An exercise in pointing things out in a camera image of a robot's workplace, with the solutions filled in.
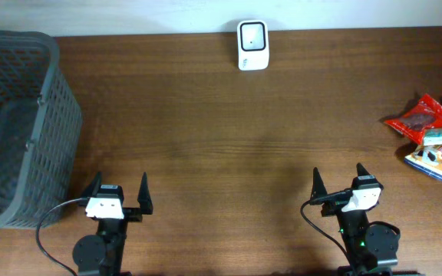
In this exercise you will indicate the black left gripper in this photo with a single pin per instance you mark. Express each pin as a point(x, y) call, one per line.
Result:
point(131, 213)

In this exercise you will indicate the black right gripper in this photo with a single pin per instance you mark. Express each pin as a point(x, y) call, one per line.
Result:
point(329, 205)

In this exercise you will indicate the cream snack bag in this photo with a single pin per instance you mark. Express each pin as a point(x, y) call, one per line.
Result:
point(439, 157)

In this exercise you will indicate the green tissue pack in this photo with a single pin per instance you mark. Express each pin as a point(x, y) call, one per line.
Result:
point(432, 137)

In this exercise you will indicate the red candy bag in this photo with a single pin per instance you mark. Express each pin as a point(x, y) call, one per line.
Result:
point(426, 115)

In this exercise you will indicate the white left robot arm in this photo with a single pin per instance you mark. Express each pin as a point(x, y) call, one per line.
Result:
point(101, 254)

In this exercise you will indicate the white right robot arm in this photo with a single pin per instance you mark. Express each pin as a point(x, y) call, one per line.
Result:
point(369, 247)

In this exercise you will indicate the white barcode scanner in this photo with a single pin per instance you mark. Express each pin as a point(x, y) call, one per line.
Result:
point(253, 45)

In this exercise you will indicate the grey plastic basket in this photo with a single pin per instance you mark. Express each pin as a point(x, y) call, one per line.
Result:
point(40, 125)

